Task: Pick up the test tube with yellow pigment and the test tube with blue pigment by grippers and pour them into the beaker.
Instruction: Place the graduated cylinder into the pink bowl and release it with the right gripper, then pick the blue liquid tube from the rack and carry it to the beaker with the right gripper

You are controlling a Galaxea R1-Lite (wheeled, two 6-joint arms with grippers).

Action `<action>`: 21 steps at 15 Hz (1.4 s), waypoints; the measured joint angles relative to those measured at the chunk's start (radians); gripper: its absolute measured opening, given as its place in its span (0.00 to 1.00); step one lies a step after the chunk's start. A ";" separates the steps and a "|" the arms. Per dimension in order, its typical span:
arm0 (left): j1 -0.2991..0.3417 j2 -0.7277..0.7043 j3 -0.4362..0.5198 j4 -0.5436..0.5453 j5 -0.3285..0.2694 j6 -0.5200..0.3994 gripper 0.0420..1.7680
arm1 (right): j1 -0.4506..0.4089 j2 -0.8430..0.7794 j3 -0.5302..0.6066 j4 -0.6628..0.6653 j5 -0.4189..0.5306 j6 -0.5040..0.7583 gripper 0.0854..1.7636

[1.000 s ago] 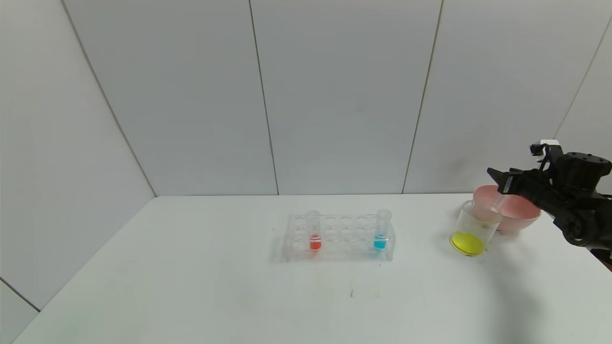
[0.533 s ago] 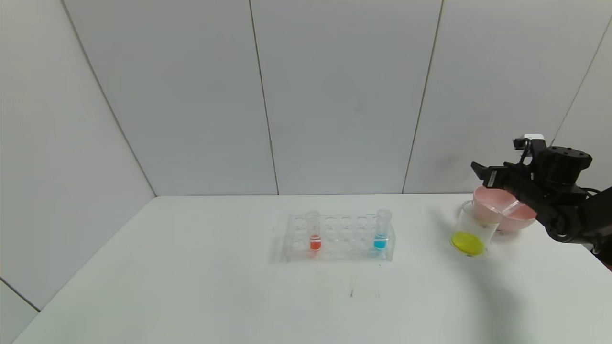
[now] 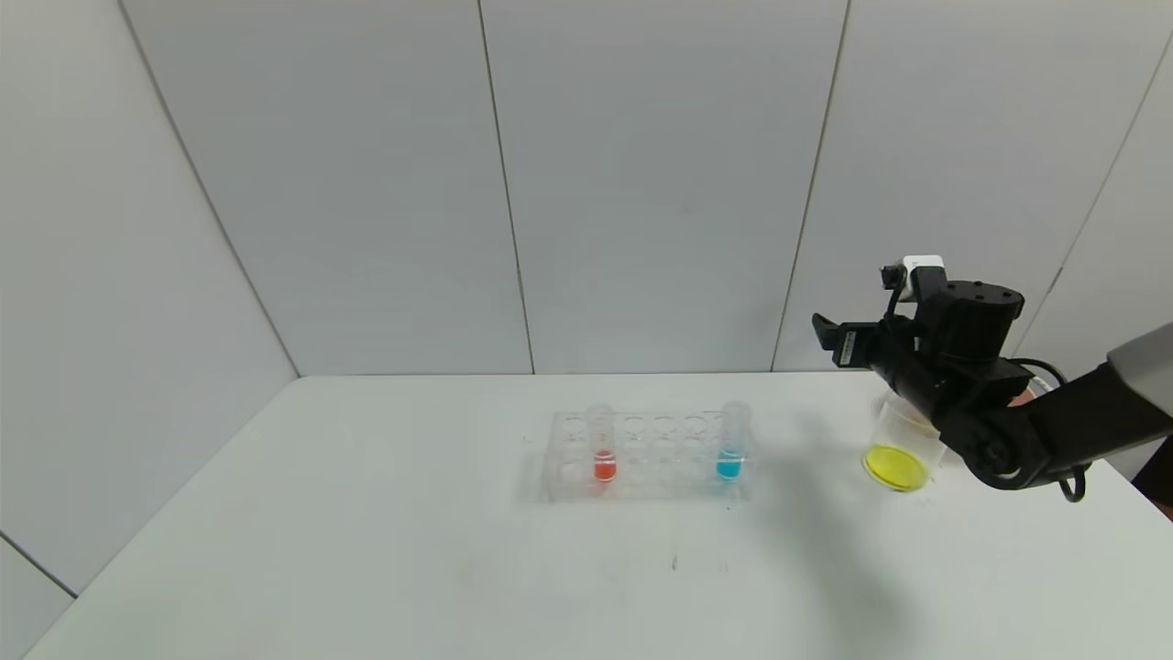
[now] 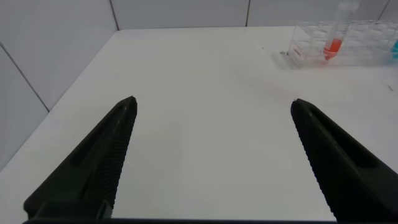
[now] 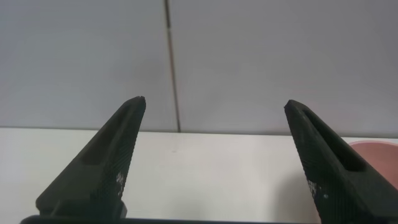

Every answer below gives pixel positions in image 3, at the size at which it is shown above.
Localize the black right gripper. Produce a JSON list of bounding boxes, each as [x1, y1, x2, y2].
[[811, 313, 943, 423]]

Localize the test tube with blue pigment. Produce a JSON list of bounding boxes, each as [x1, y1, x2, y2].
[[716, 401, 751, 484]]

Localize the clear glass beaker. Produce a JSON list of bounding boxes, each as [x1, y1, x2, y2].
[[861, 390, 948, 494]]

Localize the clear plastic test tube rack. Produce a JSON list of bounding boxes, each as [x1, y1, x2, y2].
[[539, 410, 758, 503]]

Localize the test tube with red pigment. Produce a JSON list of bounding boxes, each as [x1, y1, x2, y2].
[[587, 404, 617, 484]]

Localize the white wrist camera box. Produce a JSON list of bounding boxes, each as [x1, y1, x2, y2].
[[882, 256, 947, 303]]

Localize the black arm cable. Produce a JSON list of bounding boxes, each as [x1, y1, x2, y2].
[[1008, 357, 1093, 503]]

